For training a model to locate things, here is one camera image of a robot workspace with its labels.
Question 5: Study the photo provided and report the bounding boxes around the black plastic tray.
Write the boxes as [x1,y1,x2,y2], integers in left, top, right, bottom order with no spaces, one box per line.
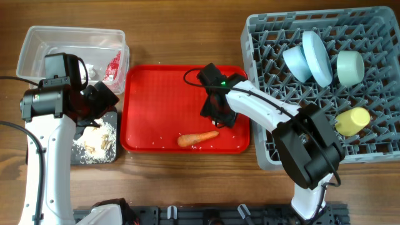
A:
[70,106,119,166]

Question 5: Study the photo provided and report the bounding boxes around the white napkin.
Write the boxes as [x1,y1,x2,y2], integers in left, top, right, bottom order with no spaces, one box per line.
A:
[85,64,96,80]

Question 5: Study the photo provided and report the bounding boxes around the yellow plastic cup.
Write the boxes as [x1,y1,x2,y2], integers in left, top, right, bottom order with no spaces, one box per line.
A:
[335,107,371,136]

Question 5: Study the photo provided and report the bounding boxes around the light blue bowl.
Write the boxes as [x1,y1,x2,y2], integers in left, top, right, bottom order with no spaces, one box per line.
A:
[282,46,312,83]

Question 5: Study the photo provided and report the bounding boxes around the right black cable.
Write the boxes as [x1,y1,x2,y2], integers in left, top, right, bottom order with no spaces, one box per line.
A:
[182,67,342,219]

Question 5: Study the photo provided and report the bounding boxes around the red serving tray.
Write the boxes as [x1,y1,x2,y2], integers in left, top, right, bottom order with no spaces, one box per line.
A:
[120,64,251,154]

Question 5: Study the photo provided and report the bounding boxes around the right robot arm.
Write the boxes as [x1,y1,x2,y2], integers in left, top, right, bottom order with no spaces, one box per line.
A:
[196,63,345,222]

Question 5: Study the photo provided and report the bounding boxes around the grey dishwasher rack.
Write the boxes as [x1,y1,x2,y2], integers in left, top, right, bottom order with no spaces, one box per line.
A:
[241,6,399,163]

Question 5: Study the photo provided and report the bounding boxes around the clear plastic bin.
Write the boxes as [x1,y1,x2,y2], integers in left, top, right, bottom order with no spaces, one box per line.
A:
[16,26,129,95]

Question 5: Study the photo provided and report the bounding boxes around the black cable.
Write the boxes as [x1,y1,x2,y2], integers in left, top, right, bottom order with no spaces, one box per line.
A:
[0,76,46,225]
[182,67,342,219]

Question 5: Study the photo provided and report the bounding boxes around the left black cable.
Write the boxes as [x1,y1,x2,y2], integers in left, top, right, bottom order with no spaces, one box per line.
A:
[0,76,46,225]

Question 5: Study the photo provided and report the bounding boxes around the mint green bowl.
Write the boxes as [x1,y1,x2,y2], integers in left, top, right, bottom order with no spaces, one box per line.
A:
[336,51,364,87]

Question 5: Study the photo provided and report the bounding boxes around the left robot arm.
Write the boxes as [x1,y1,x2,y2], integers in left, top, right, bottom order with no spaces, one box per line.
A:
[19,52,119,224]

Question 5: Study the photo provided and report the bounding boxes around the orange carrot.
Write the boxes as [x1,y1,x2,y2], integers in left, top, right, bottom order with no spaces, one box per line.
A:
[177,131,219,148]

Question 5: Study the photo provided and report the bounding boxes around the light blue plate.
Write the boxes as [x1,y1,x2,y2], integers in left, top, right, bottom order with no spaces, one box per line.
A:
[302,31,333,88]

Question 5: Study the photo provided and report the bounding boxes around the rice and food scraps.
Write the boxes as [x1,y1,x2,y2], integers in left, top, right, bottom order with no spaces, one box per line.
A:
[72,118,114,164]

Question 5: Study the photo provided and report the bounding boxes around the red sauce packet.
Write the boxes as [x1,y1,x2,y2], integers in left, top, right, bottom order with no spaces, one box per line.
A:
[102,51,123,94]

